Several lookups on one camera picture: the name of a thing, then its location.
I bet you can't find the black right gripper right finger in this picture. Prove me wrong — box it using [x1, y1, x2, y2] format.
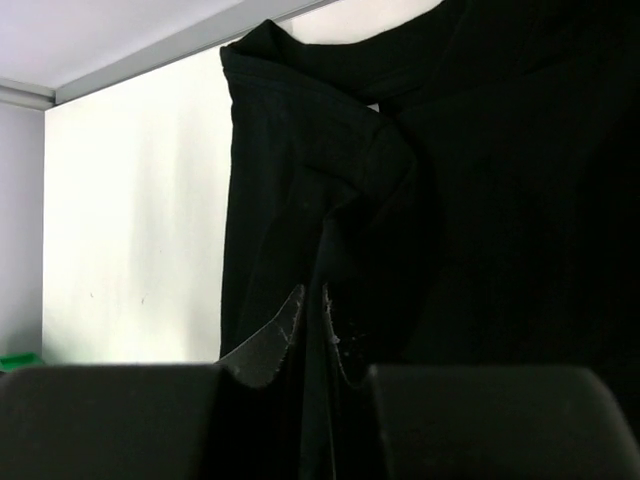
[322, 283, 370, 390]

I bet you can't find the black t shirt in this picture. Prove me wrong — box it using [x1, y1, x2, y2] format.
[220, 1, 639, 479]

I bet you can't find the green plastic tray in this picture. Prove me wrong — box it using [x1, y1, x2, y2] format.
[0, 352, 44, 375]

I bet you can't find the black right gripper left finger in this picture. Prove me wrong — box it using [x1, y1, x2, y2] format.
[217, 285, 306, 389]

